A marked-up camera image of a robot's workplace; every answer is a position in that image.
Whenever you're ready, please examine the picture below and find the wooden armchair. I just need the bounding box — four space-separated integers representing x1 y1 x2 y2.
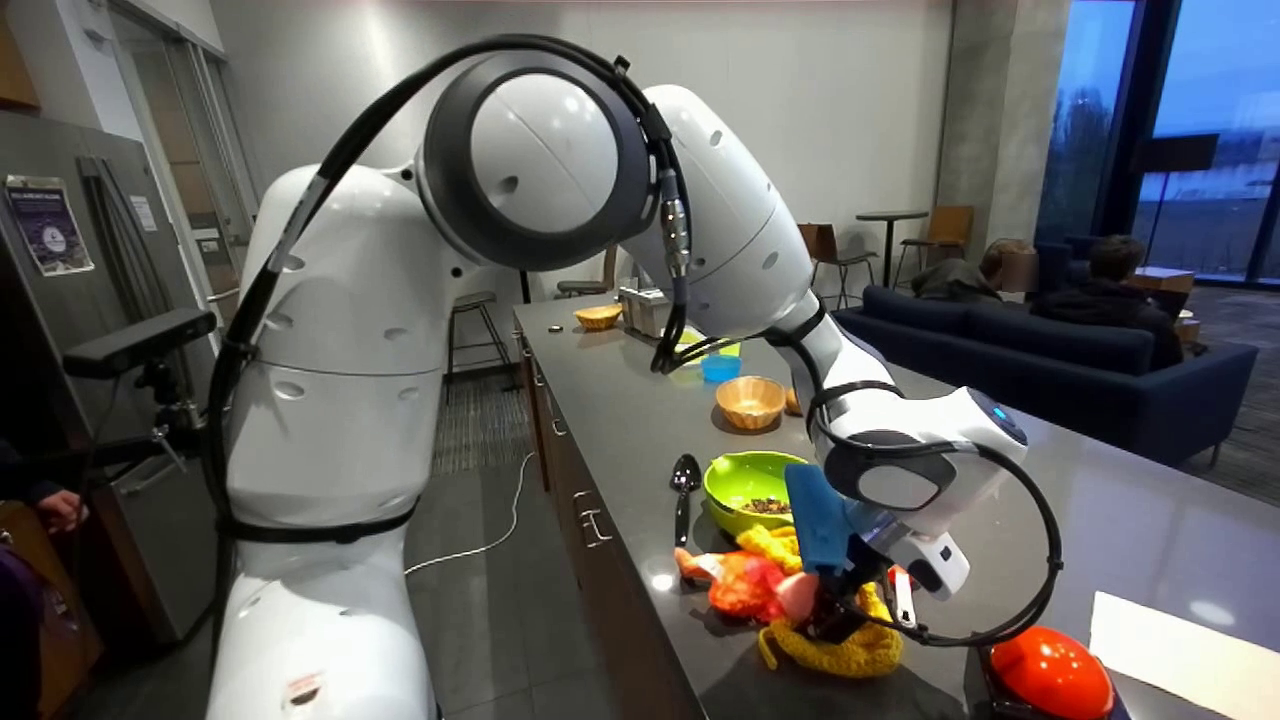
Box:
905 199 982 281

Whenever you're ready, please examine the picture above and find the yellow bowl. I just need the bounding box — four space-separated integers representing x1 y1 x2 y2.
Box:
573 300 629 338

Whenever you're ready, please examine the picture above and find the tall round table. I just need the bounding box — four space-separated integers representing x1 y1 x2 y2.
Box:
852 204 933 294

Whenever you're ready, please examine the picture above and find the white paper sheet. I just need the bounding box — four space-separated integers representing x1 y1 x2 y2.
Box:
1088 589 1280 720

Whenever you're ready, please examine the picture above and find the black stereo camera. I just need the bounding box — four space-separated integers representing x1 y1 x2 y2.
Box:
57 305 222 447

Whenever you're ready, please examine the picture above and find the wicker basket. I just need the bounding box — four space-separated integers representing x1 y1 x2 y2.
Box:
713 372 802 436

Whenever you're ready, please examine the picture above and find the wooden cafe chair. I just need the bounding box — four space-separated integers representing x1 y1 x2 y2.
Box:
798 221 880 312
443 287 520 382

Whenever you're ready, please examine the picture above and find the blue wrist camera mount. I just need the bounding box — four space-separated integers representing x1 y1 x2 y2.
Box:
780 458 864 582

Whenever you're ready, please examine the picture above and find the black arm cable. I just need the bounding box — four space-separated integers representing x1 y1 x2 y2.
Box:
203 34 1072 651

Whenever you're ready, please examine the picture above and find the large window wall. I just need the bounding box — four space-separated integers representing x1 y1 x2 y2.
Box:
1038 0 1280 294

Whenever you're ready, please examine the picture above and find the small blue bowl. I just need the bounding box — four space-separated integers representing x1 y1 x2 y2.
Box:
702 347 748 394

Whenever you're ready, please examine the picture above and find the green plastic bowl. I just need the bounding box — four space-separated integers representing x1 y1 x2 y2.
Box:
702 447 812 541

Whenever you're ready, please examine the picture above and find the black spoon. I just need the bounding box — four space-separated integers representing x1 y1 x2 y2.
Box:
664 447 709 551

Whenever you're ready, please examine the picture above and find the orange ball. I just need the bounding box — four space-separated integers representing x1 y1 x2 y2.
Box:
986 623 1119 720

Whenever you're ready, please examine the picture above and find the dark blue sofa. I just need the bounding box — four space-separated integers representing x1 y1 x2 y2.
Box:
837 283 1259 467

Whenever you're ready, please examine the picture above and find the operator hand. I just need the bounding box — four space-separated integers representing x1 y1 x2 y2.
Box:
33 484 91 541

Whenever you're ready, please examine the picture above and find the operator forearm dark sleeve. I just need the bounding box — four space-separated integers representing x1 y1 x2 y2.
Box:
0 444 60 720

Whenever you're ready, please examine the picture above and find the orange plush toy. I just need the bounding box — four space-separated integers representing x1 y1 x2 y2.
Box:
670 544 824 633

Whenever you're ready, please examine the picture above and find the brown wooden counter cabinet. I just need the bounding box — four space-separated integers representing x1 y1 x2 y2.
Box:
524 358 709 720

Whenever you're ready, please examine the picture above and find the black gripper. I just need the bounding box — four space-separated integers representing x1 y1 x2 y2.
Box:
812 551 925 651

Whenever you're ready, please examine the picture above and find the grey metal appliance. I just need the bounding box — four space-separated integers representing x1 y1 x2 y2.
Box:
620 283 671 339

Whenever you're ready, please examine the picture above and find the seated person grey jacket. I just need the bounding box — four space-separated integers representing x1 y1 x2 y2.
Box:
907 233 1040 309

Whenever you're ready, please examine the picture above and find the purple wall poster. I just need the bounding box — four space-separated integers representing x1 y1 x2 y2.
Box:
0 168 101 283

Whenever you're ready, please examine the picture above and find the seated person dark hair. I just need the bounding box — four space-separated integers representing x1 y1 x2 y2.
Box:
1033 233 1189 370

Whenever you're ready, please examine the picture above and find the white floor cable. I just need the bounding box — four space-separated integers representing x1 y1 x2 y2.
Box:
404 447 541 582

